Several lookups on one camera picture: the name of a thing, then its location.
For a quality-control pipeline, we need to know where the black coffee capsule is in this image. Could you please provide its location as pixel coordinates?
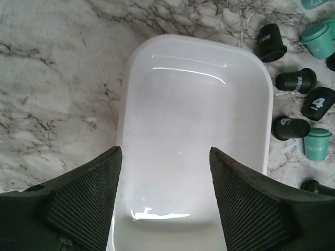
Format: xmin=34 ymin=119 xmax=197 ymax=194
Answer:
xmin=271 ymin=115 xmax=310 ymax=141
xmin=300 ymin=180 xmax=335 ymax=197
xmin=275 ymin=68 xmax=317 ymax=94
xmin=255 ymin=24 xmax=287 ymax=63
xmin=326 ymin=53 xmax=335 ymax=72
xmin=301 ymin=86 xmax=334 ymax=121

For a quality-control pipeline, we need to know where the teal coffee capsule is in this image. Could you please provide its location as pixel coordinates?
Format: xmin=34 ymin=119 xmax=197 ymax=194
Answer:
xmin=323 ymin=18 xmax=335 ymax=41
xmin=301 ymin=0 xmax=330 ymax=10
xmin=304 ymin=127 xmax=332 ymax=161
xmin=301 ymin=24 xmax=334 ymax=60

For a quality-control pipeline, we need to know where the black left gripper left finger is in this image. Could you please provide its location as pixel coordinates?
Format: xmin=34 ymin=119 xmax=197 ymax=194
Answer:
xmin=1 ymin=146 xmax=122 ymax=250

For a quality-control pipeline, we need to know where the white rectangular storage basket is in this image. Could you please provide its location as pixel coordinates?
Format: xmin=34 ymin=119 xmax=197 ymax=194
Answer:
xmin=107 ymin=35 xmax=273 ymax=250

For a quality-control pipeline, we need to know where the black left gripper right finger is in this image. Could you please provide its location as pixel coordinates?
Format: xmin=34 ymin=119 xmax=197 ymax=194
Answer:
xmin=209 ymin=147 xmax=334 ymax=250

